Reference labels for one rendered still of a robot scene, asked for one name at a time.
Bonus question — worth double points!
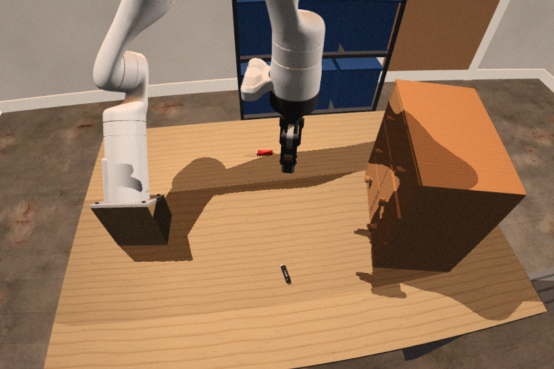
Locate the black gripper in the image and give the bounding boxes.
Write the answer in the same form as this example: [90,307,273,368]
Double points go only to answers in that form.
[270,91,319,174]

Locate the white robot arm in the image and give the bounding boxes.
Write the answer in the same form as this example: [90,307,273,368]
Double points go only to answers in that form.
[93,0,325,203]

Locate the small orange wooden chest of drawers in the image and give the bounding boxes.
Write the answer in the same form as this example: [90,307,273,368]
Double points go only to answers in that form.
[372,79,527,272]

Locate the black aaa battery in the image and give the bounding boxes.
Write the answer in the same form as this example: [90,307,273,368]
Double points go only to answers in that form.
[280,264,291,283]

